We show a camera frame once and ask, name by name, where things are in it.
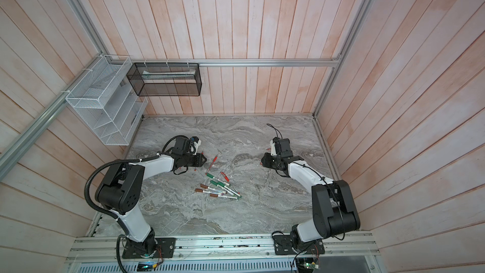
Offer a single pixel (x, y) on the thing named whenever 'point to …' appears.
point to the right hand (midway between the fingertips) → (264, 158)
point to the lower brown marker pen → (216, 195)
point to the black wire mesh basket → (166, 79)
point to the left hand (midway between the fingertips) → (204, 161)
